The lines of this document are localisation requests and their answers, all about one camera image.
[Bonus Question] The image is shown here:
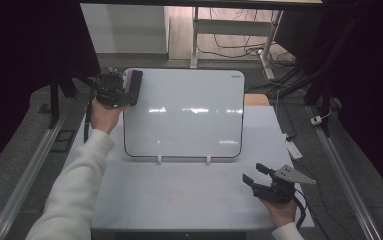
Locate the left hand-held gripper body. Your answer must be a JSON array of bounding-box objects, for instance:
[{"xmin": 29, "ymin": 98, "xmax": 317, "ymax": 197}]
[{"xmin": 93, "ymin": 66, "xmax": 129, "ymax": 109}]

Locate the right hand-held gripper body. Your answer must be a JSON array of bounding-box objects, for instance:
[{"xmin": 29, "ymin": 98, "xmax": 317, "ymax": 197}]
[{"xmin": 251, "ymin": 164, "xmax": 317, "ymax": 205}]

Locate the black and purple whiteboard eraser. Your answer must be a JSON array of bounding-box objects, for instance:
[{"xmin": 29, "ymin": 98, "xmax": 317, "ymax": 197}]
[{"xmin": 122, "ymin": 68, "xmax": 144, "ymax": 107}]

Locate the white whiteboard with black rim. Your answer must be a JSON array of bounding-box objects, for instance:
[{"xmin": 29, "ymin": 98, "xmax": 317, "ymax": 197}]
[{"xmin": 122, "ymin": 67, "xmax": 246, "ymax": 159}]

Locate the person's right hand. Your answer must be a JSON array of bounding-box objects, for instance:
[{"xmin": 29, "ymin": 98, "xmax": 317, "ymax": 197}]
[{"xmin": 260, "ymin": 195, "xmax": 299, "ymax": 228}]

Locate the person's left hand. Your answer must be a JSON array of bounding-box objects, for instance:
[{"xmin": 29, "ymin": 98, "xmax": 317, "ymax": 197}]
[{"xmin": 89, "ymin": 97, "xmax": 131, "ymax": 136}]

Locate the white table mat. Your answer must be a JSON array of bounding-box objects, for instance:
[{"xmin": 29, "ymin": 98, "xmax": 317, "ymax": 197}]
[{"xmin": 63, "ymin": 105, "xmax": 315, "ymax": 232}]

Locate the black metal stand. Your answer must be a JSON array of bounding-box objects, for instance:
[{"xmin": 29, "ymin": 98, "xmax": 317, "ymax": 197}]
[{"xmin": 37, "ymin": 63, "xmax": 103, "ymax": 130}]

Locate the white cabinet panel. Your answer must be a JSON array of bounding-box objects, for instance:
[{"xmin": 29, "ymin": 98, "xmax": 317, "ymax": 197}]
[{"xmin": 80, "ymin": 3, "xmax": 169, "ymax": 55}]

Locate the black tripod stand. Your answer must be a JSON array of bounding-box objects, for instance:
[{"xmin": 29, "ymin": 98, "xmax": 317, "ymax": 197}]
[{"xmin": 267, "ymin": 13, "xmax": 363, "ymax": 138}]

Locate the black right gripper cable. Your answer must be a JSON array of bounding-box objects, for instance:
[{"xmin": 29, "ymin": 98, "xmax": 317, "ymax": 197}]
[{"xmin": 292, "ymin": 187, "xmax": 309, "ymax": 230}]

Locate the aluminium floor rail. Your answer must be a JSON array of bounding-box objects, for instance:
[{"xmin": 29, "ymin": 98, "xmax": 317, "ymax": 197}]
[
  {"xmin": 307, "ymin": 105, "xmax": 383, "ymax": 240},
  {"xmin": 0, "ymin": 113, "xmax": 67, "ymax": 240}
]

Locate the black rectangular floor frame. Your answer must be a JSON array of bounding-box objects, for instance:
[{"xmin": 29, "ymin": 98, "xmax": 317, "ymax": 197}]
[{"xmin": 50, "ymin": 129, "xmax": 77, "ymax": 154}]

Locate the tangle of black floor cables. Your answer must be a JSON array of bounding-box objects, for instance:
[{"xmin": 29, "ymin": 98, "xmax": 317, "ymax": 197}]
[{"xmin": 197, "ymin": 8, "xmax": 297, "ymax": 68}]

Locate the white desk frame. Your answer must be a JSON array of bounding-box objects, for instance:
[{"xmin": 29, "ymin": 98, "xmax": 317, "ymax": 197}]
[{"xmin": 190, "ymin": 6, "xmax": 284, "ymax": 81}]

